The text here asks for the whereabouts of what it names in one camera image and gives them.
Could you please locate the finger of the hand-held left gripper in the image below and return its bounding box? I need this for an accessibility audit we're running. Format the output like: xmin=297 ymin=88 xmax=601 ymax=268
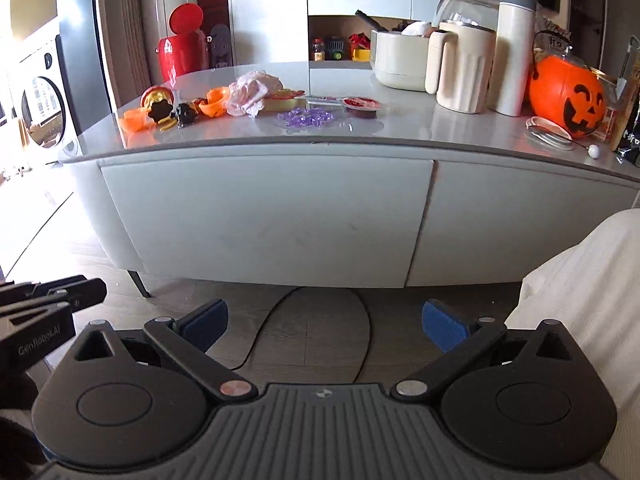
xmin=0 ymin=275 xmax=107 ymax=311
xmin=0 ymin=304 xmax=75 ymax=333

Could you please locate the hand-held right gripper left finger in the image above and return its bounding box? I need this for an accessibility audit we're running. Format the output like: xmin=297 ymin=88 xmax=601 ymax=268
xmin=74 ymin=298 xmax=258 ymax=403

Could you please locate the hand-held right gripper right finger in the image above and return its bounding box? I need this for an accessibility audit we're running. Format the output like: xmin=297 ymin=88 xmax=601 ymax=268
xmin=392 ymin=299 xmax=573 ymax=403

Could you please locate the orange pumpkin half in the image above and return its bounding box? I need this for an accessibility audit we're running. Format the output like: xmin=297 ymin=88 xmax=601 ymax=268
xmin=119 ymin=108 xmax=151 ymax=133

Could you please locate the black toy figure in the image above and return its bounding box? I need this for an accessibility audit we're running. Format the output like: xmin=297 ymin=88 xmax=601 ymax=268
xmin=172 ymin=101 xmax=203 ymax=128

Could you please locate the pile of purple beads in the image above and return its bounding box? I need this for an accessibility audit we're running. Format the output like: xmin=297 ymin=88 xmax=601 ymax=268
xmin=277 ymin=108 xmax=335 ymax=131

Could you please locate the pink white cloth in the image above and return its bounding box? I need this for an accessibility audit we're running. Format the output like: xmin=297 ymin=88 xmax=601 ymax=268
xmin=225 ymin=70 xmax=285 ymax=118

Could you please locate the white cabinet with grey top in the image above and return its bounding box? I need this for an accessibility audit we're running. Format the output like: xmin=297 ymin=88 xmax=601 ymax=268
xmin=59 ymin=62 xmax=640 ymax=300

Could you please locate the white front-loading washing machine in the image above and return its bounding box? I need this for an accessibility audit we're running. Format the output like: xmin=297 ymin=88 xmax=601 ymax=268
xmin=20 ymin=75 xmax=81 ymax=161

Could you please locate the metal spoon with white ball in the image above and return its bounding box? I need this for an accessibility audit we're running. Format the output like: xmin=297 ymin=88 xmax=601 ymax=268
xmin=529 ymin=126 xmax=601 ymax=159

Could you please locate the small white dish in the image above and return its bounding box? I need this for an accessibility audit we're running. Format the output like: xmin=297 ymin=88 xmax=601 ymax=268
xmin=525 ymin=116 xmax=573 ymax=142

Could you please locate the red pedal bin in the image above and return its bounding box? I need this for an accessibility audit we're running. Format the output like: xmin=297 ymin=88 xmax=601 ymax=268
xmin=157 ymin=2 xmax=210 ymax=81

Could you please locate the dark refrigerator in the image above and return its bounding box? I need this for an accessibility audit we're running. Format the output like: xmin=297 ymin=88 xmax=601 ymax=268
xmin=54 ymin=0 xmax=118 ymax=126

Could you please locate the cream ribbed jug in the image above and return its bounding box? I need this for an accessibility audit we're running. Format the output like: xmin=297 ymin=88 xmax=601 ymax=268
xmin=425 ymin=20 xmax=497 ymax=113

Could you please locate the small orange carton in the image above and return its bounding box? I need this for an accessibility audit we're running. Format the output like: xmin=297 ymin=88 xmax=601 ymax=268
xmin=592 ymin=105 xmax=619 ymax=143

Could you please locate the orange pumpkin bucket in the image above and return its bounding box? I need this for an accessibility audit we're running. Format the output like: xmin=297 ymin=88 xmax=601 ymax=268
xmin=527 ymin=30 xmax=607 ymax=139

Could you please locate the cream cooking pot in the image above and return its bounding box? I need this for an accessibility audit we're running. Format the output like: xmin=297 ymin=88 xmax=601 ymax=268
xmin=369 ymin=22 xmax=441 ymax=92

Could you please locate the tall cream thermos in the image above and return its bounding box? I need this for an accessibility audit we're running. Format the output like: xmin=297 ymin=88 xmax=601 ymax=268
xmin=486 ymin=0 xmax=538 ymax=117

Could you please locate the snack bag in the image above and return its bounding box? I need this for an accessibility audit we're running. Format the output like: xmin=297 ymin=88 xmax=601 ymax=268
xmin=607 ymin=35 xmax=640 ymax=168

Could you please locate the black cable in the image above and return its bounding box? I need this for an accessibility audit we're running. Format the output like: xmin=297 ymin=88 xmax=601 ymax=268
xmin=229 ymin=286 xmax=372 ymax=383

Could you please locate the white wall shelf unit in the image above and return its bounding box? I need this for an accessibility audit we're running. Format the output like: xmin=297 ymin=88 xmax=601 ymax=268
xmin=227 ymin=0 xmax=451 ymax=66

